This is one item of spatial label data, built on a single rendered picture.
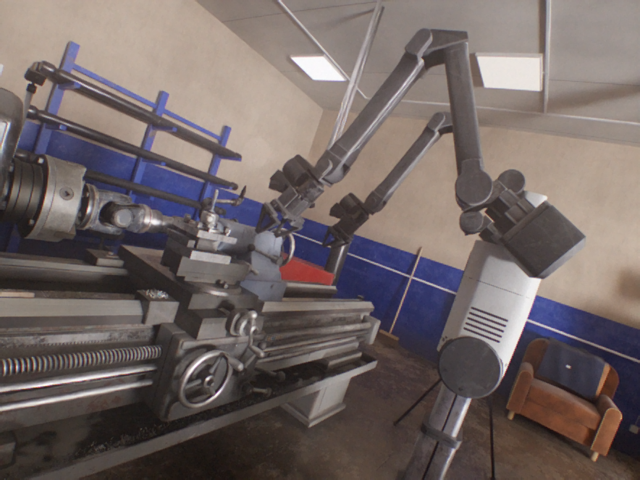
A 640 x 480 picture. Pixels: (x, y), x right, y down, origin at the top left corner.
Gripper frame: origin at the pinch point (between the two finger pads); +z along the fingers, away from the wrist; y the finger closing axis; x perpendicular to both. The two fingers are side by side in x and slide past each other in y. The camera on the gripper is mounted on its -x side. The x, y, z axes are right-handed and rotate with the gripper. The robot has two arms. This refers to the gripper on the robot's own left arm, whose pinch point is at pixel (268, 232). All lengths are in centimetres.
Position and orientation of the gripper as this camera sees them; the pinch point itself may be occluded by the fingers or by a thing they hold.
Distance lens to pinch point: 96.1
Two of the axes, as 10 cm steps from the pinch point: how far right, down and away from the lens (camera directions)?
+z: -7.1, 6.7, 2.3
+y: -3.9, -1.0, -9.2
